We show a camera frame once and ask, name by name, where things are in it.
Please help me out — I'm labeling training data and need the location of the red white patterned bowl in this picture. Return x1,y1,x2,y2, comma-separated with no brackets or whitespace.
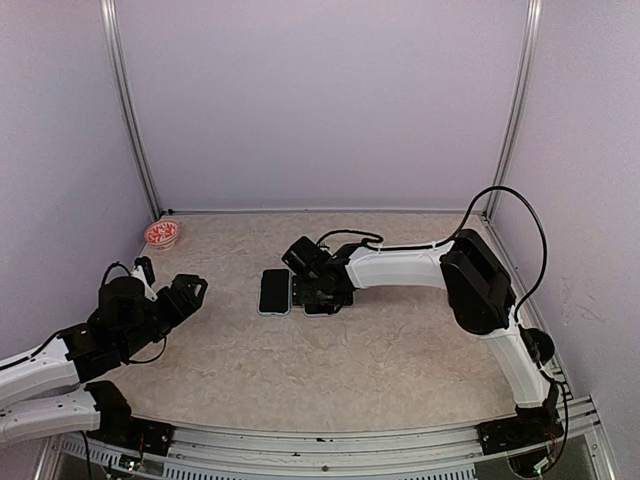
144,219,181,250

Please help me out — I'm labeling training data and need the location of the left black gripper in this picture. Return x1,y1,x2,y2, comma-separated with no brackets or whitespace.
119,275,206,357

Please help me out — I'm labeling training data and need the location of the front aluminium rail base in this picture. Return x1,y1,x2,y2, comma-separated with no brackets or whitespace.
34,396,620,479

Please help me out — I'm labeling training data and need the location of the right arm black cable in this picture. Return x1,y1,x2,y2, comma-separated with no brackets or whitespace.
319,186,571,451

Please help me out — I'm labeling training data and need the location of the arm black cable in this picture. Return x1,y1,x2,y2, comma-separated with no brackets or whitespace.
0,260,169,480
319,186,571,451

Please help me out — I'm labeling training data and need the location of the lilac phone case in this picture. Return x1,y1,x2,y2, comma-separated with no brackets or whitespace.
303,304,335,317

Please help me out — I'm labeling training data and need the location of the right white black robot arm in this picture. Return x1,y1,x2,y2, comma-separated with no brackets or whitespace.
282,229,568,454

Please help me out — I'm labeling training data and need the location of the light blue phone case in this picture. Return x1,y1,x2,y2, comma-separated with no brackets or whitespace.
256,268,292,317

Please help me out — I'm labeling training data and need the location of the left aluminium frame post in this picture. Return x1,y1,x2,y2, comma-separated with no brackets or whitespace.
100,0,163,220

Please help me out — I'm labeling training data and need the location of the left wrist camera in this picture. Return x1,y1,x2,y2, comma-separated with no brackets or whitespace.
131,256,157,301

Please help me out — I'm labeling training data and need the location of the right aluminium frame post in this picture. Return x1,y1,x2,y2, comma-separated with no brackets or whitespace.
492,0,543,186

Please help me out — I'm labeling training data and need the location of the aluminium frame post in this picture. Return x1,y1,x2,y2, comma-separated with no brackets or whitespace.
492,0,543,186
100,0,163,220

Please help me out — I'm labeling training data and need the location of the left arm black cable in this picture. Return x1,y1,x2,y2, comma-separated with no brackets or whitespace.
0,260,169,480

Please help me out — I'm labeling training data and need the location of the black cup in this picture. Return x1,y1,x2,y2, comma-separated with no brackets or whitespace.
519,327,555,368

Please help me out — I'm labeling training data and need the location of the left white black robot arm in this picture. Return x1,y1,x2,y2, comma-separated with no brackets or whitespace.
1,274,208,447

